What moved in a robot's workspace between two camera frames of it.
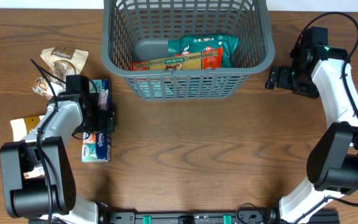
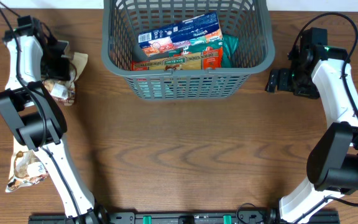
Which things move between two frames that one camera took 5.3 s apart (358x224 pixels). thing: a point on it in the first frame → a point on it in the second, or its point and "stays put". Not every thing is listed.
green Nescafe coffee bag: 189,43 stays put
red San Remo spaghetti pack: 210,58 stays put
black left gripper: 105,124 → 65,72
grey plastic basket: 125,21 stays put
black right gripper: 283,78 stays put
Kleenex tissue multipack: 97,147 → 204,28
